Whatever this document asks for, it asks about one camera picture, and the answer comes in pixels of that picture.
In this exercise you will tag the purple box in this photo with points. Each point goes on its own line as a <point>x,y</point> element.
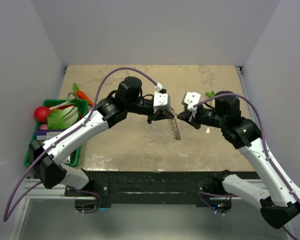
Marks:
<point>43,135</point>

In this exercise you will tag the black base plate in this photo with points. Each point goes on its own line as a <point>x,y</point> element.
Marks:
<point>106,188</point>

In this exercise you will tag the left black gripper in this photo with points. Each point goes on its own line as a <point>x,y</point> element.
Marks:
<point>159,115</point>

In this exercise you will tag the red toy radish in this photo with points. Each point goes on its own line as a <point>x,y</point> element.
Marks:
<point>41,113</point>

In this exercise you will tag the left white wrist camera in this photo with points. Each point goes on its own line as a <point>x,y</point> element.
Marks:
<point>161,101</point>

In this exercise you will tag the white toy vegetable green leaves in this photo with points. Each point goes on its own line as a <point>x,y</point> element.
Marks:
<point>210,94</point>

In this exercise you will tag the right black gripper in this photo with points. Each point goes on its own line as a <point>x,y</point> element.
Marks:
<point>193,120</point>

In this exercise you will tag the metal disc with keyrings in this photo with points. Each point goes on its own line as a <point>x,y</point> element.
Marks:
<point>174,129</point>

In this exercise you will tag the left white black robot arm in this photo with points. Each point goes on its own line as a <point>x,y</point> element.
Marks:
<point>47,158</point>

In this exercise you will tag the pink toy onion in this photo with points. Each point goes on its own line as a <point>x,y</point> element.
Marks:
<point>43,127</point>

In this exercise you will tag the toy bok choy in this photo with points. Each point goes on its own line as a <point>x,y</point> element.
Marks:
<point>64,115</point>

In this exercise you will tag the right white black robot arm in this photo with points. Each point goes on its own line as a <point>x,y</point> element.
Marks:
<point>279,201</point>

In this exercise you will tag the white silver packet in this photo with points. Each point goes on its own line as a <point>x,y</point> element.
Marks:
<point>71,160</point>

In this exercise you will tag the orange toy carrot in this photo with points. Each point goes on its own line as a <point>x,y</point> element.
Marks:
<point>80,94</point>

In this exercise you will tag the green plastic crate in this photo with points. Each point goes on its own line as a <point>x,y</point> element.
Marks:
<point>83,110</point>

